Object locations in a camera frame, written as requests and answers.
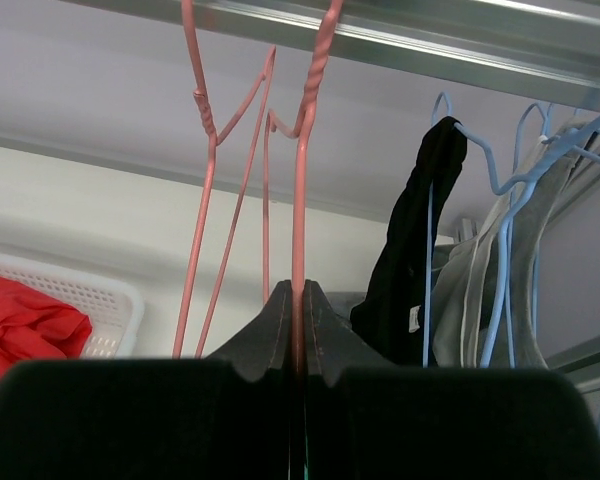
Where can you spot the black tank top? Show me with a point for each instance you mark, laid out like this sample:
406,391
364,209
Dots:
397,283

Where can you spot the red tank top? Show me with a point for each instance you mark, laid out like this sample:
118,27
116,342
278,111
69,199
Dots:
34,326

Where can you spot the blue wire hanger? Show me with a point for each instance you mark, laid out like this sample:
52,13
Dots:
492,115
500,317

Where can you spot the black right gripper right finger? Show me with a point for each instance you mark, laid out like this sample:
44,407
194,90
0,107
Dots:
369,419

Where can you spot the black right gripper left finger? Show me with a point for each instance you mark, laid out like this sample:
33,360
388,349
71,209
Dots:
225,416

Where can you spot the aluminium frame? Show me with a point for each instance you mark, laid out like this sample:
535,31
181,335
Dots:
103,154

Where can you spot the white perforated plastic basket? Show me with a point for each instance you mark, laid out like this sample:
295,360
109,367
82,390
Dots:
115,308

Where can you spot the grey tank top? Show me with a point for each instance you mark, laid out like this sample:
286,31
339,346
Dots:
465,276

